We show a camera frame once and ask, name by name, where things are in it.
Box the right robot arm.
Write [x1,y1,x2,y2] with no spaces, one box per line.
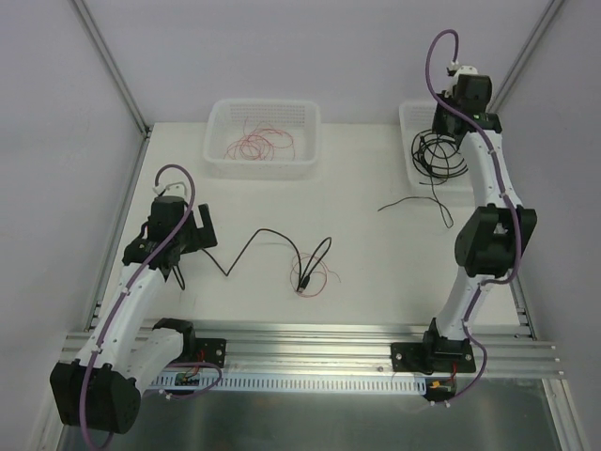
[418,71,537,374]

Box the aluminium frame post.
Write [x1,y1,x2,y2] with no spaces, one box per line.
[69,0,151,137]
[488,0,566,114]

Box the thin red wire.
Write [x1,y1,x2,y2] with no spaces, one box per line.
[290,252,343,298]
[223,117,299,163]

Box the black cable bundle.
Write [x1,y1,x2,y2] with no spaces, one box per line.
[171,227,333,293]

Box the left white plastic basket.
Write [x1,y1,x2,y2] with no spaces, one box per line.
[202,99,322,180]

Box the white slotted cable duct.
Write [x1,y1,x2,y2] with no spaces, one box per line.
[149,371,426,396]

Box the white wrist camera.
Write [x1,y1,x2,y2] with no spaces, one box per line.
[152,181,189,200]
[446,61,479,80]

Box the thin black cable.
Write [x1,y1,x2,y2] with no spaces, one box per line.
[378,140,455,230]

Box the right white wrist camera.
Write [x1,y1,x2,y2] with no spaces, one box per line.
[446,61,479,80]

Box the right white plastic basket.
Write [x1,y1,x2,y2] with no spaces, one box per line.
[399,101,471,198]

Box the left aluminium frame post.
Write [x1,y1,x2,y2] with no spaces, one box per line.
[69,0,151,137]

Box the black cable gold plug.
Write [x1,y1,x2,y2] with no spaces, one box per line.
[410,130,468,183]

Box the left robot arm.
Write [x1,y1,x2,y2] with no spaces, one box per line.
[50,195,218,434]

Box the aluminium mounting rail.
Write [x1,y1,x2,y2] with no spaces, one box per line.
[60,323,564,380]

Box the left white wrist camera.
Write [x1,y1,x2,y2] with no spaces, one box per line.
[152,181,189,200]

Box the white plastic basket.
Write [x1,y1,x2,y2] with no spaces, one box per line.
[399,101,471,198]
[202,99,322,180]

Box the right aluminium frame post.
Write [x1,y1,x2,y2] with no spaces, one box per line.
[488,0,566,114]

